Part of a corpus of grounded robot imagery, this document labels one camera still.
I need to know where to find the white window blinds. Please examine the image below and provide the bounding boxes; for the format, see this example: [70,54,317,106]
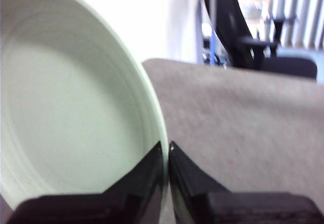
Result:
[265,0,324,50]

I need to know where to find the green plate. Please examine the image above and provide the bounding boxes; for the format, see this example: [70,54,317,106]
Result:
[0,0,179,224]

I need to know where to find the black office chair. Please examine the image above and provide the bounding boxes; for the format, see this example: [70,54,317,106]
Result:
[212,0,318,80]

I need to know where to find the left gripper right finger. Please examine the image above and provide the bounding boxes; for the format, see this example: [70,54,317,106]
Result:
[168,140,324,224]

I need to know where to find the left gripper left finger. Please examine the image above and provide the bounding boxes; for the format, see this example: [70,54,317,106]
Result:
[6,140,165,224]

